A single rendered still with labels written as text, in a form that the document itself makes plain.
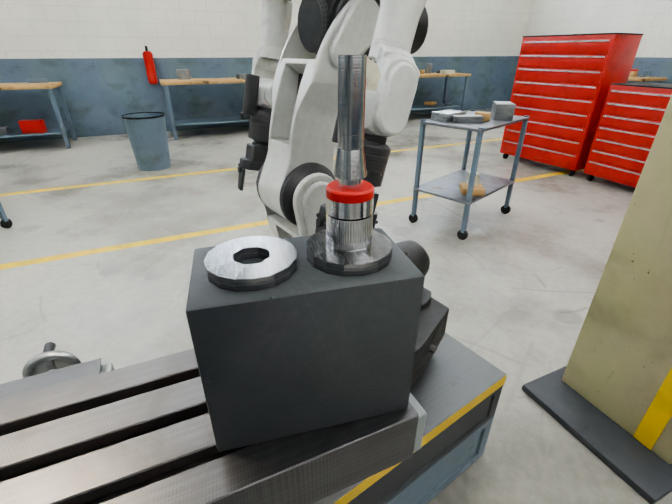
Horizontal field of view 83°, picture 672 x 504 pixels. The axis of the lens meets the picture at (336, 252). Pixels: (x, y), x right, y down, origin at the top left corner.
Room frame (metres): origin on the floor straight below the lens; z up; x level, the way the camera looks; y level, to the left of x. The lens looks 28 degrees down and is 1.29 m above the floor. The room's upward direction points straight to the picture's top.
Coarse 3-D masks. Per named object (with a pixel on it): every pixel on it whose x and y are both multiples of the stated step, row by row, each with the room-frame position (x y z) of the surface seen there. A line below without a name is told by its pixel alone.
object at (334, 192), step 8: (328, 184) 0.35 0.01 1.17; (336, 184) 0.35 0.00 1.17; (368, 184) 0.35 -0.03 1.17; (328, 192) 0.34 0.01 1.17; (336, 192) 0.33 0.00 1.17; (344, 192) 0.33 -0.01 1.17; (352, 192) 0.33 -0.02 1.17; (360, 192) 0.33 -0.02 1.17; (368, 192) 0.34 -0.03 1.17; (336, 200) 0.33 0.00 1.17; (344, 200) 0.33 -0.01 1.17; (352, 200) 0.33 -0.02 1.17; (360, 200) 0.33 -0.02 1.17; (368, 200) 0.34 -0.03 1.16
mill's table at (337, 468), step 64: (64, 384) 0.35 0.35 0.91; (128, 384) 0.35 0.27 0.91; (192, 384) 0.35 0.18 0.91; (0, 448) 0.26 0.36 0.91; (64, 448) 0.26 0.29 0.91; (128, 448) 0.26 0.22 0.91; (192, 448) 0.26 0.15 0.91; (256, 448) 0.26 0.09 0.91; (320, 448) 0.26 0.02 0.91; (384, 448) 0.28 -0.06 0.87
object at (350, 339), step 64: (256, 256) 0.34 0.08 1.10; (320, 256) 0.32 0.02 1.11; (384, 256) 0.32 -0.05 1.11; (192, 320) 0.25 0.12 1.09; (256, 320) 0.27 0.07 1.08; (320, 320) 0.28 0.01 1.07; (384, 320) 0.30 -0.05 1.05; (256, 384) 0.27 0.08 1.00; (320, 384) 0.28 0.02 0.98; (384, 384) 0.30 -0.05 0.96
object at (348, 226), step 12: (336, 204) 0.33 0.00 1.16; (348, 204) 0.33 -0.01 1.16; (360, 204) 0.33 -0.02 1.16; (372, 204) 0.34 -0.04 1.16; (336, 216) 0.33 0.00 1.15; (348, 216) 0.33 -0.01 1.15; (360, 216) 0.33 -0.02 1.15; (372, 216) 0.34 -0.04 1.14; (336, 228) 0.33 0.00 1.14; (348, 228) 0.33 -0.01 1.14; (360, 228) 0.33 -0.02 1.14; (336, 240) 0.33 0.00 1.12; (348, 240) 0.33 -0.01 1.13; (360, 240) 0.33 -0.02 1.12; (348, 252) 0.33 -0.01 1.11; (360, 252) 0.33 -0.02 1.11
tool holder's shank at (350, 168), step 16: (352, 64) 0.34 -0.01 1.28; (352, 80) 0.34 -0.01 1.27; (352, 96) 0.34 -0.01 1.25; (352, 112) 0.34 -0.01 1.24; (352, 128) 0.34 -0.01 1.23; (352, 144) 0.34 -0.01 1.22; (336, 160) 0.35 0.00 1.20; (352, 160) 0.34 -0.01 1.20; (336, 176) 0.34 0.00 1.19; (352, 176) 0.34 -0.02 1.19
